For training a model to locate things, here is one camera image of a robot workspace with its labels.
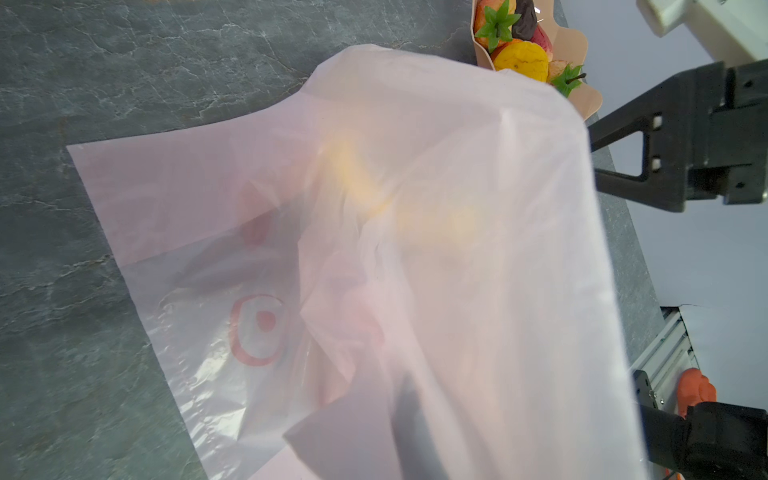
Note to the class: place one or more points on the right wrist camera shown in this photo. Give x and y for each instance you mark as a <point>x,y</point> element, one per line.
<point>731,31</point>

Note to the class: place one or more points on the peach with green leaves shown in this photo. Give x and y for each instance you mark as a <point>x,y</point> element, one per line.
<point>565,77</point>

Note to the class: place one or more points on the pink plastic bag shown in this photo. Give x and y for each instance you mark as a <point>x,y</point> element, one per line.
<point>398,272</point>

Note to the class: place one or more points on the red yellow peach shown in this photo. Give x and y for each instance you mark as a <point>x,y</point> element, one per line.
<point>493,23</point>

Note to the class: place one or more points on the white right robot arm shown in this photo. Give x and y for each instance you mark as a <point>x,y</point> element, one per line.
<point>714,441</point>

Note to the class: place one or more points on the yellow wrinkled pear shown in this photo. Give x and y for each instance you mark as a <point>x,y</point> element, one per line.
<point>523,57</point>

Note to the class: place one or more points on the dark brown fruit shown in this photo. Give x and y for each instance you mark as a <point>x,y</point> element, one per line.
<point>526,25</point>

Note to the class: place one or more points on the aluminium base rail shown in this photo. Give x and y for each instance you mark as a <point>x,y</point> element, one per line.
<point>657,370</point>

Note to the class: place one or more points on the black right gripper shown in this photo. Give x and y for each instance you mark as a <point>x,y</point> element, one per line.
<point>725,111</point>

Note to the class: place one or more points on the small red peach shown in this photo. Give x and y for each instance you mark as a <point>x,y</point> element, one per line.
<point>541,39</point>

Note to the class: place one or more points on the orange rubber glove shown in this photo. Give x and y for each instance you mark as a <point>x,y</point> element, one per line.
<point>693,388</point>

